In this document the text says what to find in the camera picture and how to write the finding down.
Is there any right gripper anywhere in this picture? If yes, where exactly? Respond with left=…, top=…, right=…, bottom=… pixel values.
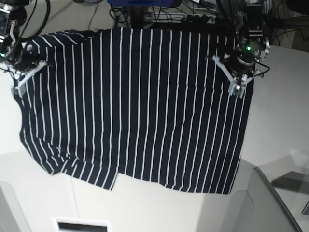
left=9, top=49, right=41, bottom=72

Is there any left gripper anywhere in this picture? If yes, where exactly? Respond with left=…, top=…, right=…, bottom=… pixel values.
left=225, top=53, right=255, bottom=77

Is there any navy white striped t-shirt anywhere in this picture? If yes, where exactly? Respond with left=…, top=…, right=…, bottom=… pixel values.
left=15, top=28, right=253, bottom=194

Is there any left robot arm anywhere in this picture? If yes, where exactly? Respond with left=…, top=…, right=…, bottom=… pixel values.
left=216, top=0, right=270, bottom=79

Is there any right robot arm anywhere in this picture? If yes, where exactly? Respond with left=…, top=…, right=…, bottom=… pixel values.
left=0, top=0, right=51, bottom=72

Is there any black power strip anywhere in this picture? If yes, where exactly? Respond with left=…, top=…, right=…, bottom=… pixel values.
left=144, top=12, right=216, bottom=24

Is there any black table leg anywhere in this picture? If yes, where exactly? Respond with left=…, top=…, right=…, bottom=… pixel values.
left=128, top=6, right=148, bottom=29

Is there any grey chair back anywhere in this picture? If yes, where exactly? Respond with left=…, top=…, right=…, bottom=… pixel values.
left=196, top=160, right=302, bottom=232

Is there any white slotted box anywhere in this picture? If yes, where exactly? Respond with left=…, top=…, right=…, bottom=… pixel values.
left=51, top=217, right=112, bottom=232

